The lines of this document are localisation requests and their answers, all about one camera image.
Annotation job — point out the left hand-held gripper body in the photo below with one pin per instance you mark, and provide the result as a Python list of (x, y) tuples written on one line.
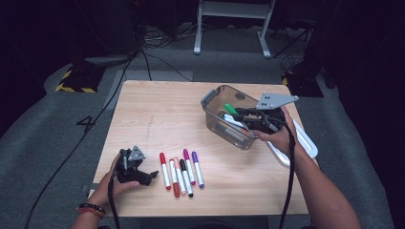
[(127, 171)]

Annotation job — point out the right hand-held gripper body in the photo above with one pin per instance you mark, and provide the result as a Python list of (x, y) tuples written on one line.
[(270, 122)]

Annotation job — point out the orange capped white marker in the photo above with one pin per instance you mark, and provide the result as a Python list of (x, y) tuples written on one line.
[(245, 130)]

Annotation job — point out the blue capped white marker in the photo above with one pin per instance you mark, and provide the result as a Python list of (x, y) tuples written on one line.
[(234, 121)]

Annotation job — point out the red capped white marker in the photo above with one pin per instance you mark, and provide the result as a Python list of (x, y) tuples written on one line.
[(164, 168)]

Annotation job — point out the green capped white marker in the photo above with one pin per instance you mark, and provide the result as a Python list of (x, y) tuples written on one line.
[(230, 109)]

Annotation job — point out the transparent grey storage box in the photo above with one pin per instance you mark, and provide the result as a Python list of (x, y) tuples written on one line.
[(223, 98)]

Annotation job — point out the orange-red capped white marker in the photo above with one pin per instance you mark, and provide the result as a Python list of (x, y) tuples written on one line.
[(175, 187)]

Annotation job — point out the pink capped white marker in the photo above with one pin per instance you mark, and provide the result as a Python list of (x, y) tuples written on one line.
[(180, 178)]

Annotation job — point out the black capped white marker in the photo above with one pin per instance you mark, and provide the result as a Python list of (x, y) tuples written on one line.
[(185, 175)]

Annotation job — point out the magenta capped white marker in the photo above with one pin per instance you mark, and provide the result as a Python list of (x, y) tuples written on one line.
[(189, 167)]

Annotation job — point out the white box lid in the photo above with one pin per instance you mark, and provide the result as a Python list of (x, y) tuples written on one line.
[(305, 143)]

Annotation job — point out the purple capped white marker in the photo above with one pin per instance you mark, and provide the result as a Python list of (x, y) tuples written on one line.
[(197, 171)]

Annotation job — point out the person's right hand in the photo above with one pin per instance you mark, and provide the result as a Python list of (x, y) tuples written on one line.
[(283, 140)]

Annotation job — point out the person's left hand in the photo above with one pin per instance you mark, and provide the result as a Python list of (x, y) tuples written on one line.
[(110, 191)]

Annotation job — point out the grey tape piece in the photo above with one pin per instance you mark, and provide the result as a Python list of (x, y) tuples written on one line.
[(87, 187)]

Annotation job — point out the black tripod stand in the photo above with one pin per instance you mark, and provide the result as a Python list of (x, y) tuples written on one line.
[(293, 43)]

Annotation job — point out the grey round stand base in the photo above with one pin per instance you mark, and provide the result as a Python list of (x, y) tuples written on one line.
[(108, 60)]

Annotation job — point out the black yellow striped base plate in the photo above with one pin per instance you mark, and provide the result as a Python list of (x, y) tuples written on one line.
[(79, 79), (302, 87)]

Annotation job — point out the white metal desk frame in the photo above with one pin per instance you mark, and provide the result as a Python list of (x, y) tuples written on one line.
[(232, 9)]

